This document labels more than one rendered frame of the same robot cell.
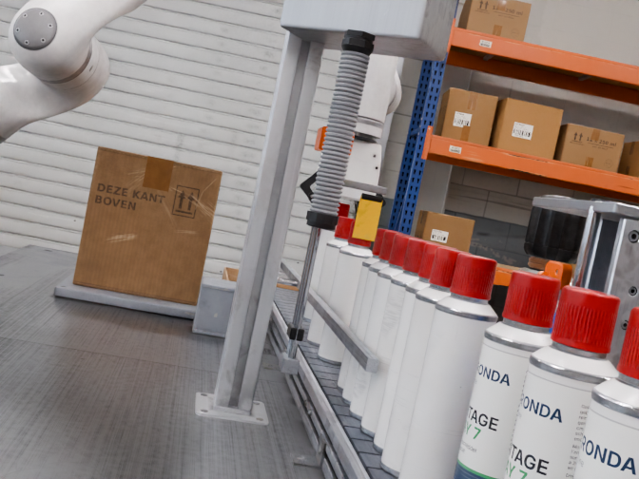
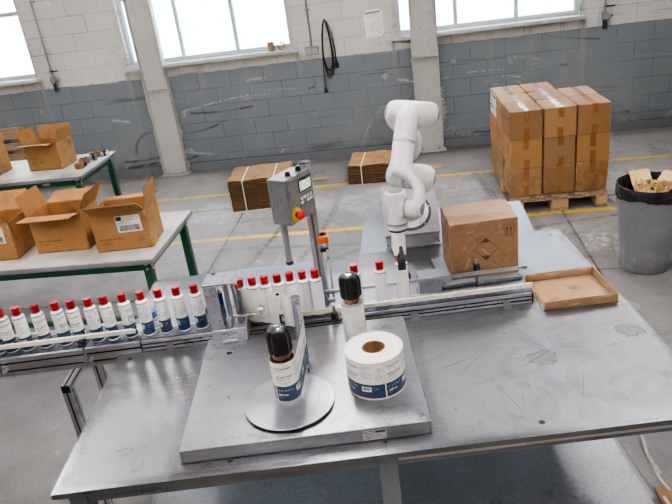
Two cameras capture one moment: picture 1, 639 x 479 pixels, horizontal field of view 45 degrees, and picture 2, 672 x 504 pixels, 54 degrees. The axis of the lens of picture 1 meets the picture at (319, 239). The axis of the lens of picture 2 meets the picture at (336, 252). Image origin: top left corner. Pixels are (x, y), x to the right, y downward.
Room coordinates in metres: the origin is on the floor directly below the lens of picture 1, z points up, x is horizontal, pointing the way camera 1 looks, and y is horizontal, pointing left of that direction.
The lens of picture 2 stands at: (1.47, -2.46, 2.23)
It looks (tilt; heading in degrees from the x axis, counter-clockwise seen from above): 24 degrees down; 100
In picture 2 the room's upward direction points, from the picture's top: 8 degrees counter-clockwise
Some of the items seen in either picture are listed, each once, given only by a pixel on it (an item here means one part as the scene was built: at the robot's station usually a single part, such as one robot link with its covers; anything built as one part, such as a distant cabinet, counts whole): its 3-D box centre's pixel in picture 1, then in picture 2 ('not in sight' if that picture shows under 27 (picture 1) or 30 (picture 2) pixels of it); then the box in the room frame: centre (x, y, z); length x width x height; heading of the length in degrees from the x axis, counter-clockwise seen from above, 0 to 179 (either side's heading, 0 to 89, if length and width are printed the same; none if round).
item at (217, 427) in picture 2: not in sight; (305, 380); (0.96, -0.53, 0.86); 0.80 x 0.67 x 0.05; 9
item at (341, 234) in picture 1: (335, 281); (381, 283); (1.21, -0.04, 0.98); 0.05 x 0.05 x 0.20
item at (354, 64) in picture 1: (339, 131); (286, 241); (0.83, 0.00, 1.18); 0.04 x 0.04 x 0.21
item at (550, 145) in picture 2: not in sight; (544, 142); (2.46, 3.68, 0.45); 1.20 x 0.84 x 0.89; 94
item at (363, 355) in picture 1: (302, 287); (400, 282); (1.29, 0.01, 0.96); 1.07 x 0.01 x 0.01; 9
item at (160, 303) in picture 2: not in sight; (162, 310); (0.30, -0.19, 0.98); 0.05 x 0.05 x 0.20
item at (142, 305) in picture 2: not in sight; (144, 312); (0.23, -0.20, 0.98); 0.05 x 0.05 x 0.20
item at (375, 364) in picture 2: not in sight; (375, 364); (1.22, -0.59, 0.95); 0.20 x 0.20 x 0.14
